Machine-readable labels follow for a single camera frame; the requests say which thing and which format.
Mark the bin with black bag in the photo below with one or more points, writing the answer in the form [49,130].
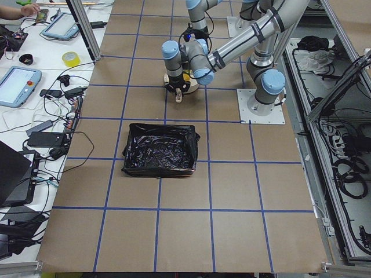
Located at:
[160,151]

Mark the yellow potato toy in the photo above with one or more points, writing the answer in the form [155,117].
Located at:
[186,77]

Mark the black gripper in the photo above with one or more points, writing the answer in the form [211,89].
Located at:
[201,34]
[175,80]

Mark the black small bowl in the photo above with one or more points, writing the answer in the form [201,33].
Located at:
[26,59]

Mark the blue teach pendant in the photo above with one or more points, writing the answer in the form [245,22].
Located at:
[63,27]
[17,85]

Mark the black laptop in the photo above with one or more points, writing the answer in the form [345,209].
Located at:
[19,171]

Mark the yellow tape roll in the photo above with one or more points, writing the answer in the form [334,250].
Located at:
[71,59]

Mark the black power adapter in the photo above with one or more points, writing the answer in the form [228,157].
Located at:
[46,139]

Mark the blue teach pendant far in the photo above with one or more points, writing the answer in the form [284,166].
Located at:
[63,27]

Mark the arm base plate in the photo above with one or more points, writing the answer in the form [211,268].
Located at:
[253,112]
[235,25]

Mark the blue teach pendant near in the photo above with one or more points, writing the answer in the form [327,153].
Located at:
[17,85]

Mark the person hand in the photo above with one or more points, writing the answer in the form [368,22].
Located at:
[29,10]

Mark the white plastic dustpan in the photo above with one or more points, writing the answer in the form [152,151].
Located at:
[179,95]

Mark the aluminium frame post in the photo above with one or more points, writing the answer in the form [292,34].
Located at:
[81,19]

